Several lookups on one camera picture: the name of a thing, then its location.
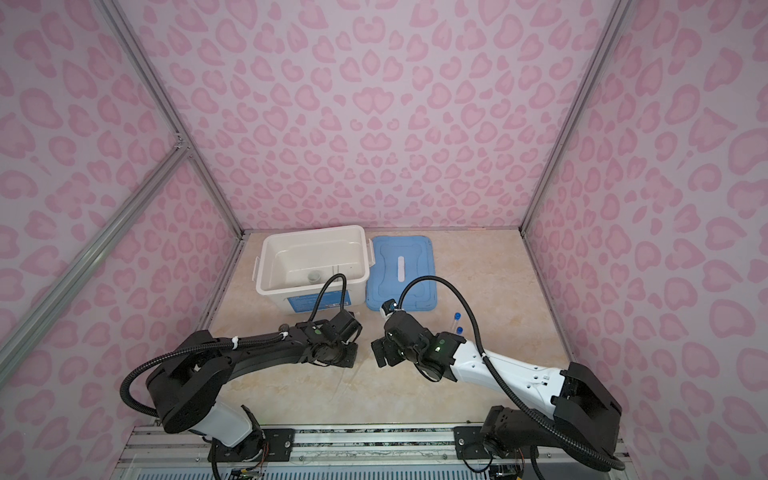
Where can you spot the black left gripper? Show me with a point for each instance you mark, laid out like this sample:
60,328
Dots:
353,357

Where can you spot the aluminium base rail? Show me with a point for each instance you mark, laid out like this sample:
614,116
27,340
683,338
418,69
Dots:
354,451

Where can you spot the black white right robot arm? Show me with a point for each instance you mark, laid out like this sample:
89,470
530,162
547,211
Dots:
569,409

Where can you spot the white plastic storage bin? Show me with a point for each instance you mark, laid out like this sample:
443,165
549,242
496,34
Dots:
343,255

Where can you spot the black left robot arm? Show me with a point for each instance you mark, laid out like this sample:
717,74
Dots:
184,385

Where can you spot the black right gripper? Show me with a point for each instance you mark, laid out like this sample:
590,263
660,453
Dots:
385,344

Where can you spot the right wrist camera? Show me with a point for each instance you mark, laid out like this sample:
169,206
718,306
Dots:
388,307

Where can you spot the small white ceramic dish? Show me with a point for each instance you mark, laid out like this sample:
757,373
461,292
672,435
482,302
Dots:
314,277

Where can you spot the blue plastic bin lid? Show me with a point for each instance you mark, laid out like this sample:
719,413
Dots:
398,260

